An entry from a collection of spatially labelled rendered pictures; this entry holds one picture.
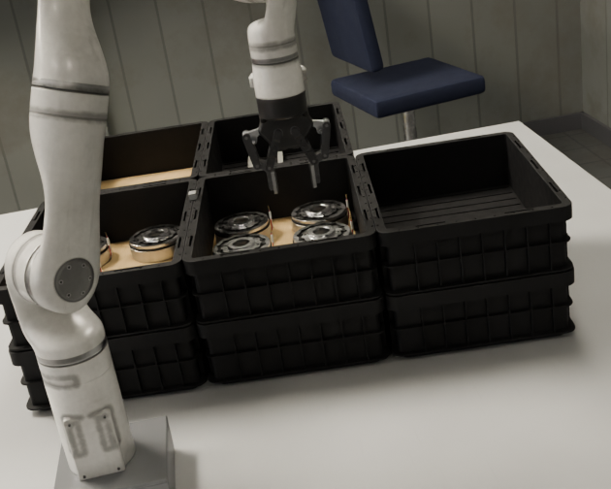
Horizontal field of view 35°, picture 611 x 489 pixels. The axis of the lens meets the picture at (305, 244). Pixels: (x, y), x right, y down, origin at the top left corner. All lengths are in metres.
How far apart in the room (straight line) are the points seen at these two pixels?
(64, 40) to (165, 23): 3.18
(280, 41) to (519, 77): 3.34
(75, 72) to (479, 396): 0.74
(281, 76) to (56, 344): 0.50
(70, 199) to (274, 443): 0.48
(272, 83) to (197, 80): 2.99
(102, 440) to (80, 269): 0.24
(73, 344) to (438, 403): 0.55
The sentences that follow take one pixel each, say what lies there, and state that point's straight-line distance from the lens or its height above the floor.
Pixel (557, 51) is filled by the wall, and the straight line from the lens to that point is 4.73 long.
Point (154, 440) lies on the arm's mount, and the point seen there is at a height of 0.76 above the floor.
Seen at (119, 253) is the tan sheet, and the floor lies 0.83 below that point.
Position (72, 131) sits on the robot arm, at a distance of 1.17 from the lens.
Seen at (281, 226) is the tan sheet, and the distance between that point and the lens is 1.80.
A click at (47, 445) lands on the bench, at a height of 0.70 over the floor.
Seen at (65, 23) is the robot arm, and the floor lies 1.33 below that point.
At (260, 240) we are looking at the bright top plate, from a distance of 1.68.
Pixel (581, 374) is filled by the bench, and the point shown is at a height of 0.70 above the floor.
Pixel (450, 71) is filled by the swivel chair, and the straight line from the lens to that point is 3.97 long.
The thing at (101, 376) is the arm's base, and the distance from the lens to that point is 1.27.
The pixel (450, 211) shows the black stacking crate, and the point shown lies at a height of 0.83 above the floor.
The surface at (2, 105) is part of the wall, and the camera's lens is 4.49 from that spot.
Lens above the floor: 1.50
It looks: 23 degrees down
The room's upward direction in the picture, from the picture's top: 9 degrees counter-clockwise
